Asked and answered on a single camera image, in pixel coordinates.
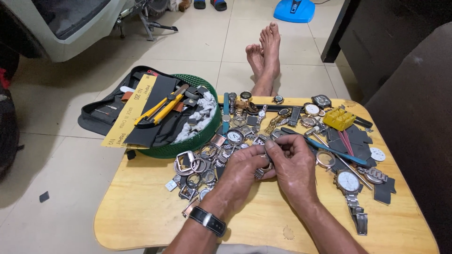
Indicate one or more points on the person's left hand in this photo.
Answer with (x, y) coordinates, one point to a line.
(236, 173)

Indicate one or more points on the person's right hand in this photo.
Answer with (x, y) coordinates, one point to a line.
(296, 169)

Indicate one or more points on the silver watch case with band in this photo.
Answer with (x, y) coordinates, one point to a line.
(261, 173)

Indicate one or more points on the rose gold watch case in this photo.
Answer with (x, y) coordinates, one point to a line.
(325, 159)

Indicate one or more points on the pile of watch cases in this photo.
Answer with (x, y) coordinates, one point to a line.
(203, 165)

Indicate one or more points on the small metal hammer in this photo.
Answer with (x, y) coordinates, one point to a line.
(339, 158)

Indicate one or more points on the round watch pale dial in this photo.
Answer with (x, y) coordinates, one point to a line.
(309, 121)

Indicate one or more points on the silver wristwatch white dial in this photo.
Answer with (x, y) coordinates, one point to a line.
(349, 183)

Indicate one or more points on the green plastic basket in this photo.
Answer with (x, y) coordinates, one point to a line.
(190, 143)

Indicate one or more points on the red thin sticks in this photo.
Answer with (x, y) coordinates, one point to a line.
(345, 143)

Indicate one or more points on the round white dial watch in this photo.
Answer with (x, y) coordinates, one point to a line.
(312, 109)

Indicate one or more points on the heap of black sandpaper pieces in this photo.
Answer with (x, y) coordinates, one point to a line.
(356, 146)

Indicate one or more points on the yellow plastic watch holder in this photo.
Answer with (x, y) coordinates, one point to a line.
(339, 118)

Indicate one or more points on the long black bar tool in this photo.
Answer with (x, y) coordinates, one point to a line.
(268, 107)

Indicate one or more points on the white cotton wool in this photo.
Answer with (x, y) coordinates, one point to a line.
(201, 113)

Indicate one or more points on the small dark round watch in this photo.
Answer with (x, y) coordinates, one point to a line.
(278, 100)

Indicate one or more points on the black square watch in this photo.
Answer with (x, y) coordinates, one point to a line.
(321, 101)

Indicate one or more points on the silver band dark watch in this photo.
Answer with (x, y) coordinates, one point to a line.
(232, 100)

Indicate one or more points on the gold watch dark dial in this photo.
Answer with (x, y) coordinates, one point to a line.
(246, 96)

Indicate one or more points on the person's grey shorts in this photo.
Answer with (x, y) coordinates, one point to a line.
(254, 249)

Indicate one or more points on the loose white watch dial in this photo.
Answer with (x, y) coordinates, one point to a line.
(378, 154)

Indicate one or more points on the black sandpaper piece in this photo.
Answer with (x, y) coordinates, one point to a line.
(384, 192)

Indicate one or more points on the yellow utility knife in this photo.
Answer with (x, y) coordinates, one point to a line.
(160, 107)

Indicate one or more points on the black sandpaper sheet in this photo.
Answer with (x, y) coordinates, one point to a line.
(152, 116)

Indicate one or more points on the small black scrap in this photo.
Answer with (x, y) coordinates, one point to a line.
(44, 197)
(131, 154)

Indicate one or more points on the person's left foot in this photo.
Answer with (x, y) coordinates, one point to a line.
(270, 56)

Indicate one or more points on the person's foot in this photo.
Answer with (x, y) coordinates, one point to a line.
(270, 56)
(255, 58)

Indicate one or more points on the person's right foot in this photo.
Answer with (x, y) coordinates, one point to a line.
(255, 58)

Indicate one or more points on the yellow sandpaper sheet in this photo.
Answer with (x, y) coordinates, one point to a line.
(129, 113)

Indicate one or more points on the dark sofa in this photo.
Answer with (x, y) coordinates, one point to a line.
(416, 134)

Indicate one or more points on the black zip tool case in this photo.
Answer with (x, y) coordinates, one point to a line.
(99, 113)

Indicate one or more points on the dark wooden cabinet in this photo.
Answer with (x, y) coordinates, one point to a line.
(381, 38)

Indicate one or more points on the blue plastic base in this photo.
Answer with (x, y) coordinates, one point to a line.
(294, 10)

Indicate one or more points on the blue sandal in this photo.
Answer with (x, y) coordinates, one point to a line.
(219, 4)
(199, 3)

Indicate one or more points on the scooter kickstand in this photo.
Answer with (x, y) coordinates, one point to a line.
(148, 21)

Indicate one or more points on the white motor scooter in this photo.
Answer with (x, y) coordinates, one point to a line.
(67, 24)

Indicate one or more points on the black tyre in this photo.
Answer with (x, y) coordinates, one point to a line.
(7, 123)

